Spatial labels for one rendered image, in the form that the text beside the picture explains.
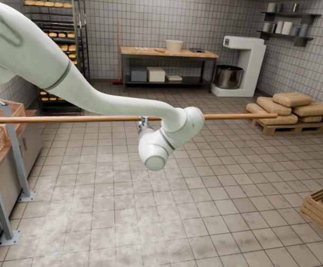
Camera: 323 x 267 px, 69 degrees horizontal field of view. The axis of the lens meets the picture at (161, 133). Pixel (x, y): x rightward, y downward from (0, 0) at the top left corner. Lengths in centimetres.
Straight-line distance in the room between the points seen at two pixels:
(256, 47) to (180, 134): 518
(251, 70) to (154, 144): 527
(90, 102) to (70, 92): 7
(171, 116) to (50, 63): 41
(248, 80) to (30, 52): 569
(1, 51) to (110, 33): 556
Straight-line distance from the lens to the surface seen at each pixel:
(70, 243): 219
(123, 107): 71
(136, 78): 559
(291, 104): 437
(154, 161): 85
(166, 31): 624
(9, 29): 58
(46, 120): 123
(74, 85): 63
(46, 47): 59
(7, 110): 224
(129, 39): 613
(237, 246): 227
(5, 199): 234
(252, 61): 597
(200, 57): 571
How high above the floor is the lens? 169
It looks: 27 degrees down
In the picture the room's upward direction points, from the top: 5 degrees clockwise
